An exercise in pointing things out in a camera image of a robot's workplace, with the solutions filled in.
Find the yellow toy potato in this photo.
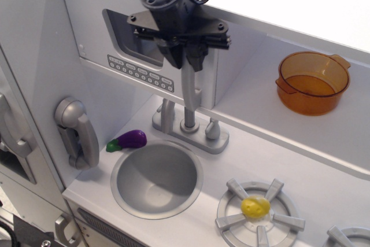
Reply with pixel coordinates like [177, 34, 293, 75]
[240, 196, 271, 219]

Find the orange transparent plastic pot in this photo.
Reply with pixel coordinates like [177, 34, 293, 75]
[276, 51, 350, 116]

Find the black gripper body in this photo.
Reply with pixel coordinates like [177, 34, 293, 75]
[127, 0, 231, 49]

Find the grey toy wall phone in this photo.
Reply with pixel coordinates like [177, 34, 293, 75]
[54, 97, 99, 171]

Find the white toy microwave door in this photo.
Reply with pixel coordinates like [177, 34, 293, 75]
[57, 0, 219, 108]

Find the grey toy faucet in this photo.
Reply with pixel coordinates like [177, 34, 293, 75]
[152, 99, 230, 154]

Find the grey stove burner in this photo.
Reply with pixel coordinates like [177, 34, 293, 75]
[323, 226, 369, 247]
[215, 178, 305, 246]

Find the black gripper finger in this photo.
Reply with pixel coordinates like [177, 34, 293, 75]
[154, 38, 183, 69]
[185, 43, 208, 72]

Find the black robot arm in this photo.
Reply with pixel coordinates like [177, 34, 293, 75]
[127, 0, 231, 72]

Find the white toy kitchen shelf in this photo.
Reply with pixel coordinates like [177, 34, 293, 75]
[86, 35, 370, 183]

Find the grey fridge door handle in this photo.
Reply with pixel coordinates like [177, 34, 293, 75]
[1, 93, 32, 158]

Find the grey round sink basin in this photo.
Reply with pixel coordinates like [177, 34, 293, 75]
[110, 140, 204, 220]

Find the grey oven door handle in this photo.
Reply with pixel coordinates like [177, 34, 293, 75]
[54, 215, 81, 247]

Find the purple toy eggplant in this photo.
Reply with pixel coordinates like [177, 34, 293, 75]
[106, 130, 147, 153]

